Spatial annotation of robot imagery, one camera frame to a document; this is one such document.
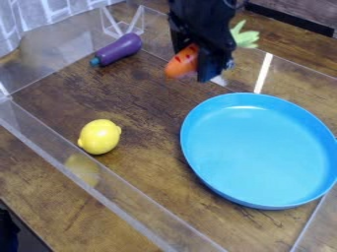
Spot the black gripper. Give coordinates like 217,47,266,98
168,0,237,83

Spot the orange toy carrot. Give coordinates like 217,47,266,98
164,20,259,79

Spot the purple toy eggplant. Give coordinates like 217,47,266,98
89,32,142,66

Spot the dark baseboard strip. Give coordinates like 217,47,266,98
245,0,337,38

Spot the yellow toy lemon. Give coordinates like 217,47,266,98
77,119,122,155

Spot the blue plastic plate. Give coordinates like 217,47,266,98
180,93,337,210

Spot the white patterned curtain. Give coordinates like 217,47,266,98
0,0,124,58

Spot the clear acrylic enclosure wall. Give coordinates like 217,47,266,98
0,0,337,252

